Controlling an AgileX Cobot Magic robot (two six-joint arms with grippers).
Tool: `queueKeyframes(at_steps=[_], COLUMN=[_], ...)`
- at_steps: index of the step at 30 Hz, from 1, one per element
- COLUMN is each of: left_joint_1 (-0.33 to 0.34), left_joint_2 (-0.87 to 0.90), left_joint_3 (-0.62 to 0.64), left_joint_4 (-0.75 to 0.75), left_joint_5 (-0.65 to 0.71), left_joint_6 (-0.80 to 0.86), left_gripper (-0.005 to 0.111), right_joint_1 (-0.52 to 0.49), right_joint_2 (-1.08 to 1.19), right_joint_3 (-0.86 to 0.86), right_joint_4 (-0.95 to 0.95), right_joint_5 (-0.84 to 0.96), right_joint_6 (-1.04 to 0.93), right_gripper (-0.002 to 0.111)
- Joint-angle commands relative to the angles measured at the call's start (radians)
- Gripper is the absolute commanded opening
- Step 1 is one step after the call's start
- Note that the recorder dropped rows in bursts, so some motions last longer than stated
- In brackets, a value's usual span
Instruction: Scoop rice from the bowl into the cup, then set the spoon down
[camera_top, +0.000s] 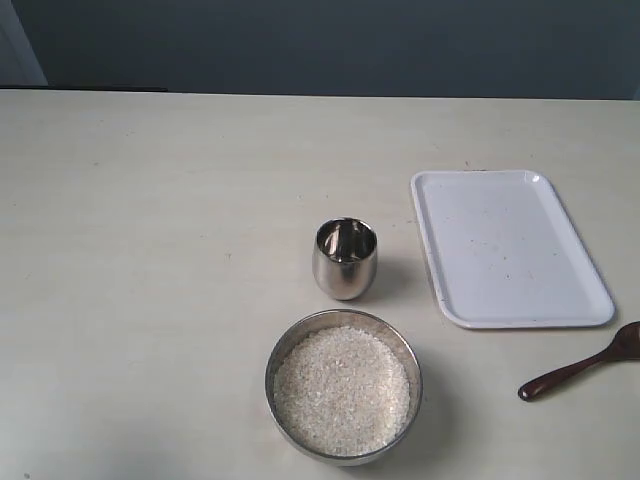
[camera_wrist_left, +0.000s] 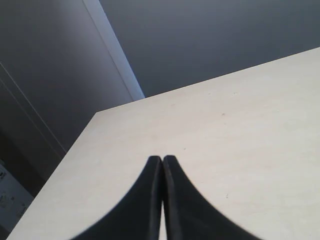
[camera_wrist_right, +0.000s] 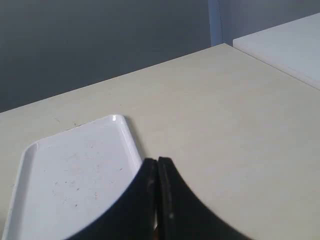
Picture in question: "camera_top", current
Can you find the steel bowl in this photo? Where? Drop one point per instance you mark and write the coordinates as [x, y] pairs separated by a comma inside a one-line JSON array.
[[359, 320]]

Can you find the white rectangular plastic tray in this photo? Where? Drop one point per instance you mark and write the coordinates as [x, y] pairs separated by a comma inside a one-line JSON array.
[[504, 254]]

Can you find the dark brown wooden spoon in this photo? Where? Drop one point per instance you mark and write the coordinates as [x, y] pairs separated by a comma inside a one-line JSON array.
[[623, 347]]

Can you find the stainless steel cup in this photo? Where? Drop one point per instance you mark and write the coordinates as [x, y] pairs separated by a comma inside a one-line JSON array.
[[345, 258]]

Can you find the grainy beige powder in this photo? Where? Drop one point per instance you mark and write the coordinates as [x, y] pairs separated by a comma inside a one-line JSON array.
[[342, 392]]

